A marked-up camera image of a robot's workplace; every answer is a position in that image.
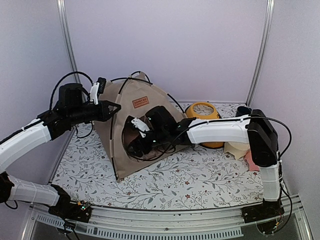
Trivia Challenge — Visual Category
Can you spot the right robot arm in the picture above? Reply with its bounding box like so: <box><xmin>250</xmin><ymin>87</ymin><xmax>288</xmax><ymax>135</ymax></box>
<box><xmin>126</xmin><ymin>106</ymin><xmax>285</xmax><ymax>223</ymax></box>

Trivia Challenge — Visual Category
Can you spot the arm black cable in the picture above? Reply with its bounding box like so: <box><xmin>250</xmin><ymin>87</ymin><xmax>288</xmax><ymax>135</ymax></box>
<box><xmin>126</xmin><ymin>117</ymin><xmax>293</xmax><ymax>226</ymax></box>
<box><xmin>49</xmin><ymin>71</ymin><xmax>94</xmax><ymax>111</ymax></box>

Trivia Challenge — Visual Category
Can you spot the left aluminium frame post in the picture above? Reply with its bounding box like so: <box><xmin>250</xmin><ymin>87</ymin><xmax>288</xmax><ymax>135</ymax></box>
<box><xmin>56</xmin><ymin>0</ymin><xmax>77</xmax><ymax>71</ymax></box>

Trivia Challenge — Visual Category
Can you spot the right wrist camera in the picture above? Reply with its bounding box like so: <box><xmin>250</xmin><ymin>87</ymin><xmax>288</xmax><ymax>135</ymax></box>
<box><xmin>131</xmin><ymin>117</ymin><xmax>150</xmax><ymax>138</ymax></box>

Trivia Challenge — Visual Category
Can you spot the yellow pet bowl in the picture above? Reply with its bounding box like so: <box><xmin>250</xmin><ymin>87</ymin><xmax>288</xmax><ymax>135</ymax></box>
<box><xmin>185</xmin><ymin>102</ymin><xmax>224</xmax><ymax>149</ymax></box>

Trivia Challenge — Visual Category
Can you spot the beige fabric pet tent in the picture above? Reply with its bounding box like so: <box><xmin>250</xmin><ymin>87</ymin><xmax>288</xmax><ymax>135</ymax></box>
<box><xmin>94</xmin><ymin>71</ymin><xmax>187</xmax><ymax>181</ymax></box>

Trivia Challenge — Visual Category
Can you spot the pink pet bowl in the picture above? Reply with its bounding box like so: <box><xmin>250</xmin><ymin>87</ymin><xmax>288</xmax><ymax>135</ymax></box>
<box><xmin>244</xmin><ymin>150</ymin><xmax>260</xmax><ymax>172</ymax></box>

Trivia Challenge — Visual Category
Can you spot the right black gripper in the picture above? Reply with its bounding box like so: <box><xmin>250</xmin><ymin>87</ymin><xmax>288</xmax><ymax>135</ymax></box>
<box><xmin>124</xmin><ymin>128</ymin><xmax>168</xmax><ymax>158</ymax></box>

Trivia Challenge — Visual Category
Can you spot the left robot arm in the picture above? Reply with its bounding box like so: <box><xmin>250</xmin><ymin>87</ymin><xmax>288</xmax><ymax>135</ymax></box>
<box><xmin>0</xmin><ymin>80</ymin><xmax>121</xmax><ymax>223</ymax></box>

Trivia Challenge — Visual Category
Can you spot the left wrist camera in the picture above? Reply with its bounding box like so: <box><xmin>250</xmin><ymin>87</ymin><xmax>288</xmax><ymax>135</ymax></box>
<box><xmin>89</xmin><ymin>77</ymin><xmax>107</xmax><ymax>105</ymax></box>

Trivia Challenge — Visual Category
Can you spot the front aluminium rail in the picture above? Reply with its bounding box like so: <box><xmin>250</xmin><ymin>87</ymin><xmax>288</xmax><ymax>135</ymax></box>
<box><xmin>21</xmin><ymin>195</ymin><xmax>313</xmax><ymax>240</ymax></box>

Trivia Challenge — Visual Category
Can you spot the dark blue mug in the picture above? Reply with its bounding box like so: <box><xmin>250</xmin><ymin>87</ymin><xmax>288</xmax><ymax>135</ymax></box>
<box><xmin>236</xmin><ymin>106</ymin><xmax>252</xmax><ymax>116</ymax></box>

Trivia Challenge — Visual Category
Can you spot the cream pet bowl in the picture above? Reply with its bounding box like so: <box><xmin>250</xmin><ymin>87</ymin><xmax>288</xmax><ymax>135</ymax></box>
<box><xmin>223</xmin><ymin>142</ymin><xmax>250</xmax><ymax>160</ymax></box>

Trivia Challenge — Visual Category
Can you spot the right aluminium frame post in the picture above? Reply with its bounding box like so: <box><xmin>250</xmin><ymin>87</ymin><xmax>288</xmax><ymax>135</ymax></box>
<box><xmin>245</xmin><ymin>0</ymin><xmax>275</xmax><ymax>106</ymax></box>

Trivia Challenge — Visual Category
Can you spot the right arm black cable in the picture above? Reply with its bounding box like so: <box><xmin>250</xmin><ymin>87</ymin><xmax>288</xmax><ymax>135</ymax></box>
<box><xmin>126</xmin><ymin>117</ymin><xmax>293</xmax><ymax>226</ymax></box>

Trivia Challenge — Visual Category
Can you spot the pink checkered cushion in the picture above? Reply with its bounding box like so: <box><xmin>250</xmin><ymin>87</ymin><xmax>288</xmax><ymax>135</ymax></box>
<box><xmin>121</xmin><ymin>116</ymin><xmax>177</xmax><ymax>162</ymax></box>

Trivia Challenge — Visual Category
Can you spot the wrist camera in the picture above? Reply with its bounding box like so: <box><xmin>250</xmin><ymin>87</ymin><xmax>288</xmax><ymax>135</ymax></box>
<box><xmin>131</xmin><ymin>117</ymin><xmax>150</xmax><ymax>138</ymax></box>
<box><xmin>89</xmin><ymin>77</ymin><xmax>107</xmax><ymax>105</ymax></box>

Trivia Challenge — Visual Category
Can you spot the aluminium frame post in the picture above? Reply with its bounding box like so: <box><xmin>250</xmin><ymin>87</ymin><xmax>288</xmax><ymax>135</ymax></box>
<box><xmin>56</xmin><ymin>0</ymin><xmax>77</xmax><ymax>71</ymax></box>
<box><xmin>245</xmin><ymin>0</ymin><xmax>275</xmax><ymax>106</ymax></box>

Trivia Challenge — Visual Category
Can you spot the black tent pole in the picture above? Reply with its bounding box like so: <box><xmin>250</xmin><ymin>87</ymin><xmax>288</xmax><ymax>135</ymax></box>
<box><xmin>106</xmin><ymin>71</ymin><xmax>186</xmax><ymax>121</ymax></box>
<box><xmin>109</xmin><ymin>77</ymin><xmax>132</xmax><ymax>182</ymax></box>

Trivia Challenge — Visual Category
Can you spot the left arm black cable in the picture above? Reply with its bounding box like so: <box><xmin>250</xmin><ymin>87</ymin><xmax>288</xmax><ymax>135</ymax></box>
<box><xmin>49</xmin><ymin>71</ymin><xmax>94</xmax><ymax>111</ymax></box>

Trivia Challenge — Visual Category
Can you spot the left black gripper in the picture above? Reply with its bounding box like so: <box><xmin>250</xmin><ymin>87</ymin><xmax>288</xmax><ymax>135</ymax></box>
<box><xmin>68</xmin><ymin>99</ymin><xmax>121</xmax><ymax>125</ymax></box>

